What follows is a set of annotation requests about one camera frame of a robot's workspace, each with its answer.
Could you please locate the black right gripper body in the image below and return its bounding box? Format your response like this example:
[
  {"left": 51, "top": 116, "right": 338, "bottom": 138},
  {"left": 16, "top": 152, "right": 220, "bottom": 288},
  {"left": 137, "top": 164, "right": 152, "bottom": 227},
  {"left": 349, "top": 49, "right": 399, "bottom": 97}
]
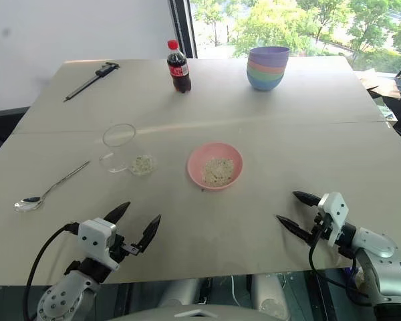
[{"left": 307, "top": 213, "right": 333, "bottom": 243}]

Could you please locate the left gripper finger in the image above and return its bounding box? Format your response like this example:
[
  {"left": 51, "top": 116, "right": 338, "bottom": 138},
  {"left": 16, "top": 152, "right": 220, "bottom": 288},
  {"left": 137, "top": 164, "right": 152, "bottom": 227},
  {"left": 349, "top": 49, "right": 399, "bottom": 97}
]
[
  {"left": 102, "top": 201, "right": 132, "bottom": 224},
  {"left": 134, "top": 214, "right": 162, "bottom": 254}
]

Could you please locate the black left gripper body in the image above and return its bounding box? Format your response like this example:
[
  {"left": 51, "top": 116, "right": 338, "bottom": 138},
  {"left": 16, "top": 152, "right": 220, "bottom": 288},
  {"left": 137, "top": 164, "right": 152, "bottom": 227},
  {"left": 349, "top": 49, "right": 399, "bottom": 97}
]
[{"left": 108, "top": 233, "right": 142, "bottom": 265}]

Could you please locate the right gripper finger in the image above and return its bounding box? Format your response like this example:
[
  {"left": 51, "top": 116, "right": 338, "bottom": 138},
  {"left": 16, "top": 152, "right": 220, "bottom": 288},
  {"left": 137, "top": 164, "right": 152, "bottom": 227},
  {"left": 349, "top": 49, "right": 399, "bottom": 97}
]
[
  {"left": 275, "top": 214, "right": 313, "bottom": 245},
  {"left": 291, "top": 191, "right": 322, "bottom": 207}
]

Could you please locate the pink bowl with oats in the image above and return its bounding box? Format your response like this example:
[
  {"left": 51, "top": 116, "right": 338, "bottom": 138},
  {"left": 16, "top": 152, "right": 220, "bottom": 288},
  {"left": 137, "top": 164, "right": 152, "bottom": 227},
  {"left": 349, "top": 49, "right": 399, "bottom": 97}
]
[{"left": 186, "top": 142, "right": 245, "bottom": 191}]

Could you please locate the clear glass cup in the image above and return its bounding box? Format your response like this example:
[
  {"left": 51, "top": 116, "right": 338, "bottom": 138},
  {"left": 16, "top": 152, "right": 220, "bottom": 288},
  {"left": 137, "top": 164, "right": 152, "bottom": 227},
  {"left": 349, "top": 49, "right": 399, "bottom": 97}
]
[{"left": 98, "top": 123, "right": 137, "bottom": 174}]

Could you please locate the metal spoon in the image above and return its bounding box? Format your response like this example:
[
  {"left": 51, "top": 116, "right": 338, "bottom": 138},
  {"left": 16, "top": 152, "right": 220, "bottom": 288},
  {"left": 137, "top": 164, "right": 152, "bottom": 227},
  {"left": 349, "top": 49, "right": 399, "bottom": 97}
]
[{"left": 13, "top": 160, "right": 91, "bottom": 213}]

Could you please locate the grey robot torso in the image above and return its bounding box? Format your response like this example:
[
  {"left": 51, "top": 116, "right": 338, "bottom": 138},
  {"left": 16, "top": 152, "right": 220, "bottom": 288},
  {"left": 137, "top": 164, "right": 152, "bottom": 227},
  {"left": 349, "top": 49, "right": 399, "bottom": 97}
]
[{"left": 106, "top": 303, "right": 290, "bottom": 321}]

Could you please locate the blue plastic bowl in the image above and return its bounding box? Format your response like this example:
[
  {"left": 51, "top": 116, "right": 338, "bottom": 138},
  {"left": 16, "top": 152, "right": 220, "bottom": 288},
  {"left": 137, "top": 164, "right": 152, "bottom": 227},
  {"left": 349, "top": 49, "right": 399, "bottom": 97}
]
[{"left": 247, "top": 74, "right": 285, "bottom": 92}]

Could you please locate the green plastic bowl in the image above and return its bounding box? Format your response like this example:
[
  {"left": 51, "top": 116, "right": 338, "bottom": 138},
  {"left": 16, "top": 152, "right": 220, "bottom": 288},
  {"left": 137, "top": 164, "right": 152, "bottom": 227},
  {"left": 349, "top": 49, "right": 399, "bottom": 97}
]
[{"left": 247, "top": 69, "right": 286, "bottom": 80}]

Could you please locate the black digital caliper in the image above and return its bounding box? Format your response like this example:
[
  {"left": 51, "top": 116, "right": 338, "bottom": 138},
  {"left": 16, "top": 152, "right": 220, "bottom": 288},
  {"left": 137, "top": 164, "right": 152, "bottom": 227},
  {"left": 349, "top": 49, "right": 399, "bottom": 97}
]
[{"left": 63, "top": 62, "right": 121, "bottom": 103}]

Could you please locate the pink stacked plastic bowl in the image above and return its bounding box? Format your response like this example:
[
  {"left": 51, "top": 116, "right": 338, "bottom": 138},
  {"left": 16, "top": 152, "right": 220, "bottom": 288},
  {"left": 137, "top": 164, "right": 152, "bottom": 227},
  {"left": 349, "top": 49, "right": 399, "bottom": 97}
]
[{"left": 247, "top": 66, "right": 287, "bottom": 74}]

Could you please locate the brown paper bag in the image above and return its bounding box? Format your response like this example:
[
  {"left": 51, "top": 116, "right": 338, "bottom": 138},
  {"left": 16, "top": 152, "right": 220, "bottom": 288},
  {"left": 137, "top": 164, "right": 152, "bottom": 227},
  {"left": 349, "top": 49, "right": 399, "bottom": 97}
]
[{"left": 355, "top": 68, "right": 401, "bottom": 100}]

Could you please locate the purple plastic bowl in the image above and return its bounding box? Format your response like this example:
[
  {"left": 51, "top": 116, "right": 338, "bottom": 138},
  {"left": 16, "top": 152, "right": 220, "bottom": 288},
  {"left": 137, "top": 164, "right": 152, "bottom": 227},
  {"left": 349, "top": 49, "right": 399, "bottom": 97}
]
[{"left": 247, "top": 46, "right": 291, "bottom": 70}]

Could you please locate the cola bottle with red cap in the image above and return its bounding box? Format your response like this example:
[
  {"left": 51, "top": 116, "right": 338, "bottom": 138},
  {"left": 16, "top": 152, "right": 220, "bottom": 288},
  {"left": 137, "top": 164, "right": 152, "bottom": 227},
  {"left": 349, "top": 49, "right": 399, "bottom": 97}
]
[{"left": 166, "top": 39, "right": 192, "bottom": 93}]

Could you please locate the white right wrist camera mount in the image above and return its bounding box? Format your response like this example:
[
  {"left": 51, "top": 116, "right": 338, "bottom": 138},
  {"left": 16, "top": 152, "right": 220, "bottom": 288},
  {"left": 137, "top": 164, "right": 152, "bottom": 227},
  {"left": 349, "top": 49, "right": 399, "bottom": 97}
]
[{"left": 316, "top": 191, "right": 350, "bottom": 249}]

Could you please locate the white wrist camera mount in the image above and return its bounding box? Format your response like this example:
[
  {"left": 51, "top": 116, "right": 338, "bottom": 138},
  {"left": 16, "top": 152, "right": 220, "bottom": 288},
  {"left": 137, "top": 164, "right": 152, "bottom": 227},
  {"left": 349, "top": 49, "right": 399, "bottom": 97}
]
[
  {"left": 77, "top": 217, "right": 120, "bottom": 271},
  {"left": 316, "top": 191, "right": 350, "bottom": 249}
]

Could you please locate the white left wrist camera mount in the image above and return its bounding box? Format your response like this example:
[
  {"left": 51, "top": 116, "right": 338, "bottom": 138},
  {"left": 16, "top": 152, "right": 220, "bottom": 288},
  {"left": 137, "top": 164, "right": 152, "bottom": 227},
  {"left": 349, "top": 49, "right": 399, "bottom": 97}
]
[{"left": 77, "top": 217, "right": 120, "bottom": 271}]

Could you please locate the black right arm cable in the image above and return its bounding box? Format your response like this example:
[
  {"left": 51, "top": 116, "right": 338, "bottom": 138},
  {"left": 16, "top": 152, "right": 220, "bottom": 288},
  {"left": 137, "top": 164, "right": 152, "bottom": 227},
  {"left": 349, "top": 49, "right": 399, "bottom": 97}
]
[{"left": 307, "top": 230, "right": 369, "bottom": 299}]

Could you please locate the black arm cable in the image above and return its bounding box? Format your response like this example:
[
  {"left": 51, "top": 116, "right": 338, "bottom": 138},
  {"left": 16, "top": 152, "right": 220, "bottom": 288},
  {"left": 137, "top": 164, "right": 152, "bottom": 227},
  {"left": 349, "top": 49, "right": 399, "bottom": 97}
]
[
  {"left": 22, "top": 223, "right": 80, "bottom": 321},
  {"left": 307, "top": 230, "right": 369, "bottom": 299}
]

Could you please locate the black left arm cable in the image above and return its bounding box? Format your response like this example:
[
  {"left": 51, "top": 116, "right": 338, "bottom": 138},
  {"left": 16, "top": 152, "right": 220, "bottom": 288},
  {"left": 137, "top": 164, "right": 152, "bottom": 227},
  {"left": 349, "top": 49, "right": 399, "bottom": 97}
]
[{"left": 22, "top": 223, "right": 80, "bottom": 321}]

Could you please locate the black window frame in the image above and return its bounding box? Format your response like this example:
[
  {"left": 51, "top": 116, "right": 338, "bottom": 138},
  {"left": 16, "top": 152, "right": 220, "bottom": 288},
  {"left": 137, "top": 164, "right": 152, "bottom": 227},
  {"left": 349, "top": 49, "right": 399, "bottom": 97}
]
[{"left": 171, "top": 0, "right": 198, "bottom": 60}]

